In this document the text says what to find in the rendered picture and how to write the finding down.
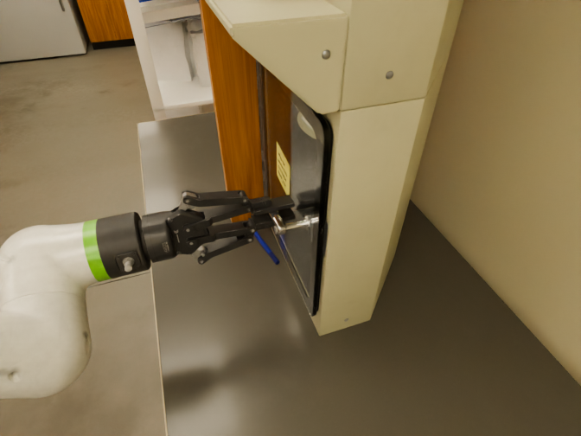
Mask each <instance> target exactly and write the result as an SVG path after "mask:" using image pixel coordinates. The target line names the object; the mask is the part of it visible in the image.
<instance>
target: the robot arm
mask: <svg viewBox="0 0 581 436"><path fill-rule="evenodd" d="M220 205H223V206H220ZM194 206H196V207H209V206H220V207H217V208H211V209H203V210H200V211H194V210H192V209H190V208H194ZM293 207H295V203H294V202H293V200H292V199H291V197H290V195H287V196H280V197H275V198H272V199H271V198H270V197H269V196H263V197H259V198H255V199H249V198H248V197H247V195H246V193H245V191H244V190H230V191H216V192H202V193H196V192H193V191H189V190H184V191H183V192H182V200H181V203H180V206H178V207H175V208H173V209H172V210H170V211H161V212H156V213H153V214H148V215H142V220H141V218H140V216H139V214H138V213H137V212H136V211H134V212H130V213H125V214H121V215H113V216H109V217H105V218H100V219H96V220H91V221H84V222H79V223H72V224H62V225H37V226H32V227H28V228H24V229H22V230H20V231H18V232H16V233H15V234H13V235H11V236H10V237H9V238H8V239H7V240H6V241H5V242H4V243H3V245H2V246H1V248H0V399H37V398H43V397H47V396H50V395H53V394H57V393H59V392H60V391H62V390H64V389H65V388H67V387H69V386H70V385H71V384H73V383H74V382H75V381H76V380H77V379H78V378H79V377H80V375H81V374H82V373H83V371H84V370H85V368H86V366H87V364H88V362H89V360H90V356H91V353H92V339H91V333H90V328H89V323H88V316H87V309H86V288H87V287H88V286H89V285H91V284H94V283H98V282H101V281H105V280H108V279H115V278H118V277H122V276H125V275H129V274H133V273H140V272H143V271H147V270H149V269H150V265H151V262H150V260H151V261H152V262H153V263H156V262H159V261H163V260H169V259H173V258H175V257H176V256H177V255H179V254H192V255H193V256H195V257H196V258H197V260H198V263H199V264H200V265H202V264H204V263H206V262H207V261H208V260H210V259H211V258H213V257H215V256H217V255H220V254H222V253H226V252H228V251H231V250H234V249H235V248H238V247H242V246H244V245H246V244H249V243H251V242H253V236H254V233H255V232H256V231H258V230H261V229H266V228H272V227H273V224H272V222H271V220H270V218H269V216H268V214H267V213H270V212H274V211H278V212H279V213H280V215H281V217H282V219H283V220H284V221H289V220H294V219H296V216H295V214H294V213H293V211H292V209H291V208H293ZM250 212H251V218H248V221H237V222H232V223H227V224H220V225H215V226H212V224H213V223H216V222H218V221H224V220H226V219H230V218H233V217H235V216H239V215H243V214H247V213H250ZM219 239H220V240H219ZM215 240H217V241H215ZM209 242H212V243H209ZM204 243H209V244H207V245H206V246H202V244H204Z"/></svg>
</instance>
